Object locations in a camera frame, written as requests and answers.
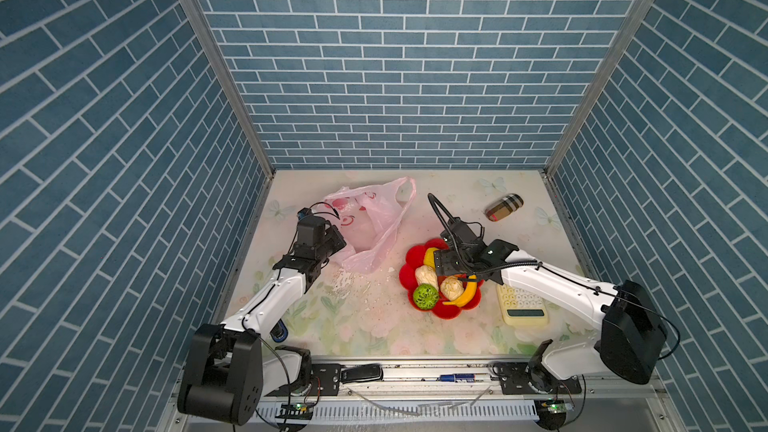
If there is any blue pen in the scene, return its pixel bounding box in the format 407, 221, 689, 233
438, 373, 477, 383

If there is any beige fake potato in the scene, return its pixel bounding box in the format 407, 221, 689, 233
440, 276, 465, 301
414, 265, 439, 290

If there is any blue stapler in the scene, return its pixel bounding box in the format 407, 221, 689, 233
270, 319, 289, 343

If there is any aluminium corner post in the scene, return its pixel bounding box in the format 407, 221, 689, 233
543, 0, 655, 181
178, 0, 275, 181

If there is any plaid glasses case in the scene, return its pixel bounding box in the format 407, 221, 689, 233
484, 194, 524, 222

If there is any aluminium left corner post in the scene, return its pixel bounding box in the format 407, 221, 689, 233
178, 0, 275, 181

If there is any yellow calculator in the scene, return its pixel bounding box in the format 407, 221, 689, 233
496, 285, 549, 328

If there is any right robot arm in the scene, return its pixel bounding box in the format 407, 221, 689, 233
435, 217, 668, 393

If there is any aluminium right corner post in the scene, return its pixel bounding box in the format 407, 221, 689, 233
543, 0, 655, 181

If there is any pink plastic bag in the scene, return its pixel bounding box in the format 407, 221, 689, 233
323, 177, 416, 274

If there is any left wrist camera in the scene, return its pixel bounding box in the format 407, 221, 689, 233
293, 208, 330, 261

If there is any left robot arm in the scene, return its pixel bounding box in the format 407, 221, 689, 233
177, 217, 346, 426

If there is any aluminium front rail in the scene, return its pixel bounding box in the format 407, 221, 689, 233
155, 355, 688, 432

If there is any red flower-shaped bowl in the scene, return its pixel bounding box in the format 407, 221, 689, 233
399, 238, 484, 320

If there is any green fake fruit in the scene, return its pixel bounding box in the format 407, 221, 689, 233
411, 283, 440, 311

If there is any yellow fake lemon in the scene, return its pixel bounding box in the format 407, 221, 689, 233
423, 247, 438, 269

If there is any yellow fake banana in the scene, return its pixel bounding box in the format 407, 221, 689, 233
446, 281, 478, 307

